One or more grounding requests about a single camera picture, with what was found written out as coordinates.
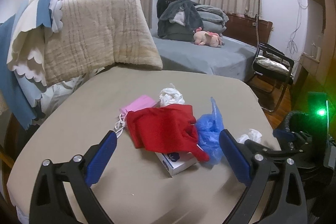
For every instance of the wooden wardrobe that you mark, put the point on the wooden wardrobe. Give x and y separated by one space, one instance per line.
316 69

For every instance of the white small box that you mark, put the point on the white small box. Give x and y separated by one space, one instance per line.
176 162

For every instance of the red cloth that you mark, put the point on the red cloth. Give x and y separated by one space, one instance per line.
165 130

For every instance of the pink plush pig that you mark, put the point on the pink plush pig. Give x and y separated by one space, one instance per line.
206 38

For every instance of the white paper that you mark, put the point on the white paper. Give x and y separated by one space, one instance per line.
250 134

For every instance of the beige folded quilt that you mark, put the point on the beige folded quilt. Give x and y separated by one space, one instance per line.
96 34

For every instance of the black office chair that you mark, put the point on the black office chair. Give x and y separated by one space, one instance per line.
266 50

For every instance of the black lined trash bin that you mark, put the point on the black lined trash bin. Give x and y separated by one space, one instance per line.
311 143

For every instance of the pink face mask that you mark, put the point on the pink face mask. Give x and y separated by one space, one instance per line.
140 103

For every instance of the dark wooden headboard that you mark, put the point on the dark wooden headboard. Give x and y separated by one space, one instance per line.
243 28

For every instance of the grey bed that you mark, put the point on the grey bed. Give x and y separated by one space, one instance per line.
233 59

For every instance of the silver seat cushion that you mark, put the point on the silver seat cushion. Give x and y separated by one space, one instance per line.
272 65

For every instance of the white crumpled tissue ball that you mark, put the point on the white crumpled tissue ball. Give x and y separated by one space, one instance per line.
170 95

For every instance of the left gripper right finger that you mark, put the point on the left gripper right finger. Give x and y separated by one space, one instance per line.
286 201

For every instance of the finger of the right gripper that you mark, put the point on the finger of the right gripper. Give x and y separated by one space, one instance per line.
268 152
283 135

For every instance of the stack of grey bedding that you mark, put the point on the stack of grey bedding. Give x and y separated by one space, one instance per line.
182 18

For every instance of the blue plastic bag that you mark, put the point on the blue plastic bag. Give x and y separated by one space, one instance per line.
209 126

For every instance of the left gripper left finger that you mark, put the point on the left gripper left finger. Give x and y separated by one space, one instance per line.
49 200

